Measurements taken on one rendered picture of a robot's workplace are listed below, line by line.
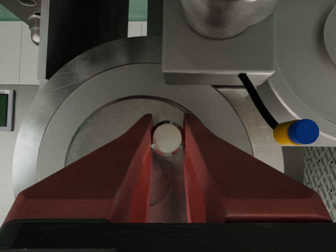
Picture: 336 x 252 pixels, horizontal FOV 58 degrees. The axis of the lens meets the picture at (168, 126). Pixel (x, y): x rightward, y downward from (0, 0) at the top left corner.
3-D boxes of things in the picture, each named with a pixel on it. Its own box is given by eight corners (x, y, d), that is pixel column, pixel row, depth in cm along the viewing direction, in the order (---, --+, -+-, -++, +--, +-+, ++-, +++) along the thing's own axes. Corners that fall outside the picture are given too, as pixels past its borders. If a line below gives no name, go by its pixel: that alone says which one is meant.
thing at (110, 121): (30, 178, 15) (134, 62, 15) (48, 174, 17) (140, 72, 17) (145, 288, 14) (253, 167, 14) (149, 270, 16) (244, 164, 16)
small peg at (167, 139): (152, 159, 12) (145, 123, 12) (157, 157, 14) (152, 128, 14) (188, 152, 12) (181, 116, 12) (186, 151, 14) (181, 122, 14)
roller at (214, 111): (264, 71, 16) (245, 298, 15) (214, 117, 42) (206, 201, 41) (49, 52, 16) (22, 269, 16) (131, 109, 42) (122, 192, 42)
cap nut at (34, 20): (45, 14, 49) (44, 42, 49) (55, 23, 53) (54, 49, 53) (24, 14, 49) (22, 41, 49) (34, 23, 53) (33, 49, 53)
